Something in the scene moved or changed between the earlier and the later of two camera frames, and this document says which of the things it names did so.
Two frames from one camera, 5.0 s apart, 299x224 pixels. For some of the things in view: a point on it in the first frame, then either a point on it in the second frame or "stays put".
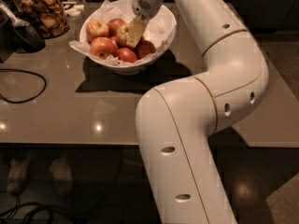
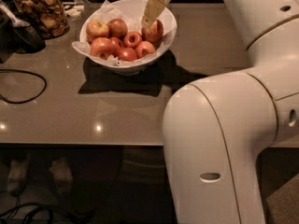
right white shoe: x=62 y=175 stays put
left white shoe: x=18 y=176 stays put
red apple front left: x=102 y=48 stays put
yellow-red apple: x=122 y=34 → x=152 y=34
